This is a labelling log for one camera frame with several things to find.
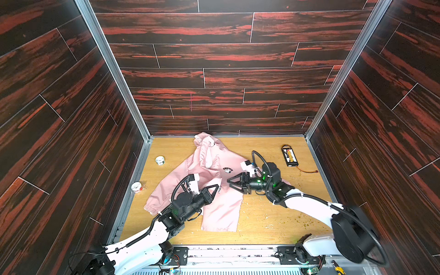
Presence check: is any pink zip jacket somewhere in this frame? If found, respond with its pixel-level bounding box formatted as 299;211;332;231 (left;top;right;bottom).
143;132;293;233

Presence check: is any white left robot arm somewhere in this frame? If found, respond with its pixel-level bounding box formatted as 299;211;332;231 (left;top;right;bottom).
68;174;220;275

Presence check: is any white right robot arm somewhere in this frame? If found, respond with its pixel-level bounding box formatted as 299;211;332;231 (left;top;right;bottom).
227;151;390;267

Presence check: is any small white tape roll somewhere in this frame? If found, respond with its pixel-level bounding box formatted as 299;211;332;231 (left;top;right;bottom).
155;156;165;166

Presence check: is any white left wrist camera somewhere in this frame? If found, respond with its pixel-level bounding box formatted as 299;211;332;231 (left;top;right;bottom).
187;174;200;195

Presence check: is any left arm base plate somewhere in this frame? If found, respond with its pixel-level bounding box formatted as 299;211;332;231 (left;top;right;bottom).
159;246;189;267

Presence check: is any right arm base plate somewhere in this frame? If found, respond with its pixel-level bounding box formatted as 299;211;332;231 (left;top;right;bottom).
275;246;323;265

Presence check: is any aluminium front rail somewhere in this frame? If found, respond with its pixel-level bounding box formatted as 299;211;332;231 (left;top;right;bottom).
88;245;382;275

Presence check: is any yellow handled tool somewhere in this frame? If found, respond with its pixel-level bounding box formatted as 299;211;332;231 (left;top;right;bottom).
331;260;346;275

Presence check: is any aluminium corner post right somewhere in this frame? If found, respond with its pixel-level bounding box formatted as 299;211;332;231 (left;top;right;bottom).
305;0;392;144

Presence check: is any aluminium corner post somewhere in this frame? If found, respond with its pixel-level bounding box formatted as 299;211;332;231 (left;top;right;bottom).
74;0;151;142
305;0;392;144

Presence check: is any aluminium corner post left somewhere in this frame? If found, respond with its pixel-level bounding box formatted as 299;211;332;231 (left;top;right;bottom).
74;0;151;142

